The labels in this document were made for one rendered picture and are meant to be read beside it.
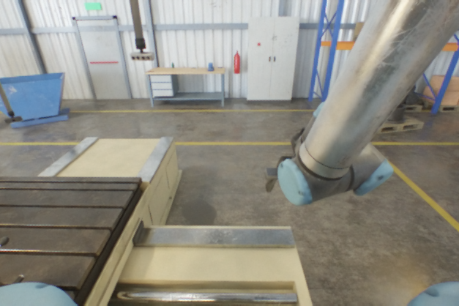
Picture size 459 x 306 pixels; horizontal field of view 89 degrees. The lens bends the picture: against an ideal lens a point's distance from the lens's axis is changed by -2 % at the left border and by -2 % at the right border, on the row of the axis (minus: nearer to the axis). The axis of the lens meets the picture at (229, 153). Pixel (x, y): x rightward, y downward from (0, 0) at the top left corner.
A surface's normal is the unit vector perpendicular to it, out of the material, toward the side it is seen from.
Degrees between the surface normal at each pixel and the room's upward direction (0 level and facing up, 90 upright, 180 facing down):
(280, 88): 90
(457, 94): 90
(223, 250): 0
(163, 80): 90
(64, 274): 0
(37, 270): 0
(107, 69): 90
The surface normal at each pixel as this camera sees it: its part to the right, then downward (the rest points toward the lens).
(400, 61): -0.33, 0.67
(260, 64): -0.01, 0.47
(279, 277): 0.00, -0.88
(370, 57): -0.84, 0.32
